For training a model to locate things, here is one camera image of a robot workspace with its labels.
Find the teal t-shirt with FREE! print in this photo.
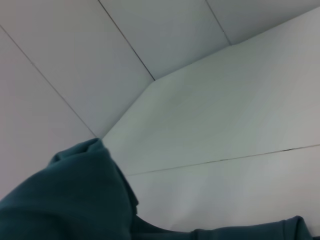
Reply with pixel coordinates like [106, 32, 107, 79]
[0, 137, 316, 240]

